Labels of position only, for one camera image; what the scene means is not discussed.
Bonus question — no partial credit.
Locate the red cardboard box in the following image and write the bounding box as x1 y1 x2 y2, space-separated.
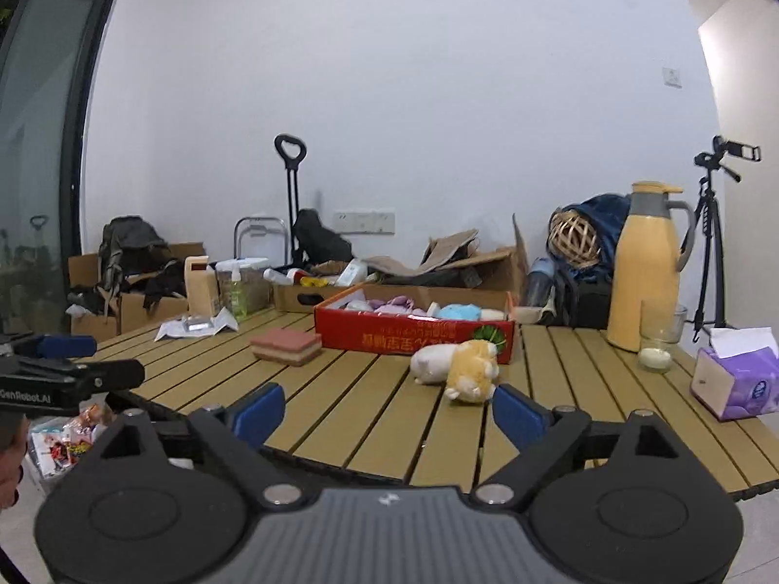
313 283 518 367

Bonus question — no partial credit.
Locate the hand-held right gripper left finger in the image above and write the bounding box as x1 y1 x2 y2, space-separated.
97 382 299 509

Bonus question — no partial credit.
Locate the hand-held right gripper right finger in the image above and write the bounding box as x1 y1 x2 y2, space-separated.
471 383 679 509

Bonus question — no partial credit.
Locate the grey backpack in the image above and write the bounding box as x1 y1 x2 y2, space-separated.
97 216 174 317

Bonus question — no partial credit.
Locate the beige and white carton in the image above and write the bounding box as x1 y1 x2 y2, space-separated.
184 255 221 317

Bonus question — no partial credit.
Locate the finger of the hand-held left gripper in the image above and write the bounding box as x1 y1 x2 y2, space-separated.
73 358 147 391
33 333 98 360

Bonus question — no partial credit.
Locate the white plastic bag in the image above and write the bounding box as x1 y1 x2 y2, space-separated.
154 307 240 342

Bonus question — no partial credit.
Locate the blue cloth bag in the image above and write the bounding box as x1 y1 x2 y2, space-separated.
556 193 634 284

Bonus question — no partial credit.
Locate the white packet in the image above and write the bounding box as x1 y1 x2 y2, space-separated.
337 258 370 287

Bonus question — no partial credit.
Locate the dark framed glass door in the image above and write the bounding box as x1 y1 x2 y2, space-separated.
0 0 116 342

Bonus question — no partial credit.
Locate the purple tissue pack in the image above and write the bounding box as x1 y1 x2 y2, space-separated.
689 327 779 422

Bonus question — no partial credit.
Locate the black hand trolley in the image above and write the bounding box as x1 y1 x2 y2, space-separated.
274 134 305 269

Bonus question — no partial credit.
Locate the black tripod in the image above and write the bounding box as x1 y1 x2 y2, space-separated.
694 173 731 342

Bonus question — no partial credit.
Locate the yellow thermos jug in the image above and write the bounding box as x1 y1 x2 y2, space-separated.
607 181 698 354

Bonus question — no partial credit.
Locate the black bag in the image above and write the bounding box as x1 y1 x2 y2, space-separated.
293 208 355 269

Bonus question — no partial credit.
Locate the beige felt cloth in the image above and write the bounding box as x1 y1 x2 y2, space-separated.
365 229 482 277

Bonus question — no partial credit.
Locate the purple plush toy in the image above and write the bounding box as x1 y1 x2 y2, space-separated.
368 295 418 315

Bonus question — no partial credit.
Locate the printed brown cardboard box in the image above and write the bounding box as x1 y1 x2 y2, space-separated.
420 213 530 308

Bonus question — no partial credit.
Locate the metal folding stool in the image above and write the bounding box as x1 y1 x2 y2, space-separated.
234 216 290 272

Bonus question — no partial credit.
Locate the black cloth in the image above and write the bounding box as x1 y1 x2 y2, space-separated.
380 271 482 288

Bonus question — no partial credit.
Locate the pink layered sponge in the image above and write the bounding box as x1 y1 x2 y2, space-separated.
249 327 323 367

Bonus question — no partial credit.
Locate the black garment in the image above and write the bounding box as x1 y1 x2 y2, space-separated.
143 261 186 311

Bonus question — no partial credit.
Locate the yellow and white plush dog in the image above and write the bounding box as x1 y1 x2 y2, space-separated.
409 339 501 403

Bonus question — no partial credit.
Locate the black backpack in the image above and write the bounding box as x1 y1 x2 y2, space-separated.
541 268 615 329

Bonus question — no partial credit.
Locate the person's left hand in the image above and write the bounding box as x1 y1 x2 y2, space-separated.
0 417 30 509

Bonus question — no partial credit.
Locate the clear glass cup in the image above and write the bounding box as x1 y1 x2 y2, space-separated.
639 301 688 347

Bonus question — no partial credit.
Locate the woven wicker ball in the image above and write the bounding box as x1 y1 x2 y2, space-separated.
548 207 603 270

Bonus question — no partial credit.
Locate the low brown cardboard box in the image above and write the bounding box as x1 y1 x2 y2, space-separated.
273 283 366 315

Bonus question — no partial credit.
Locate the clear water bottle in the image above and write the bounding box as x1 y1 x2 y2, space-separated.
524 255 557 308

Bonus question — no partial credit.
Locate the colourful printed packet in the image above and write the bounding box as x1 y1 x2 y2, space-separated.
27 404 113 475

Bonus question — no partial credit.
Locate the white wall socket strip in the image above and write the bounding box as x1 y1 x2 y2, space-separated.
334 212 396 235

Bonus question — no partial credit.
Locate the clear container with white lid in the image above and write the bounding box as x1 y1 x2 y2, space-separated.
216 258 272 323

